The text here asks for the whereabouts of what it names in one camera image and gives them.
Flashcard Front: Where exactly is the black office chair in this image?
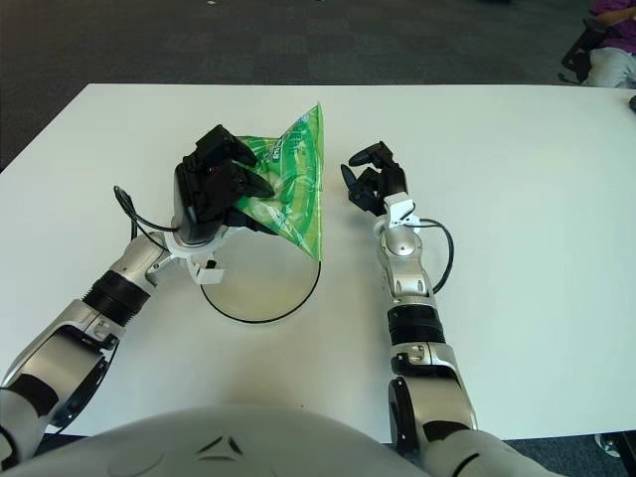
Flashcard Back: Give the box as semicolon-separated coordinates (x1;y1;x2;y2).
558;17;612;83

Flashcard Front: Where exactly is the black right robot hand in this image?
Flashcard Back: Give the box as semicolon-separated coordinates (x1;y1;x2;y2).
340;141;409;218

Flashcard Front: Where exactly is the grey chair caster wheel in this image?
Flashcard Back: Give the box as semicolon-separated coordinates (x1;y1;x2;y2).
593;431;622;458

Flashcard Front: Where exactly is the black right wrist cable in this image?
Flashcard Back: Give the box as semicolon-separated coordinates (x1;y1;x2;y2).
416;218;456;294

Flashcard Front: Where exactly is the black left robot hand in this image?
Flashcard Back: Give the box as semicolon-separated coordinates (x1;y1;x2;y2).
171;124;277;247

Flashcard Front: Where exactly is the green potato chips bag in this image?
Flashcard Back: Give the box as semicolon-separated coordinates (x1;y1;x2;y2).
233;101;327;262

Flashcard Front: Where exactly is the white plate with black rim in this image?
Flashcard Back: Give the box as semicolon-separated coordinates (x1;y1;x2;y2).
200;226;323;327

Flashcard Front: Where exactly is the seated person in purple shirt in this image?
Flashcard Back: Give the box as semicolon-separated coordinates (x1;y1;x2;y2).
580;0;636;90

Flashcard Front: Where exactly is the grey robot torso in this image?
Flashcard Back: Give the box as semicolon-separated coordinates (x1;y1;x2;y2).
9;404;428;477

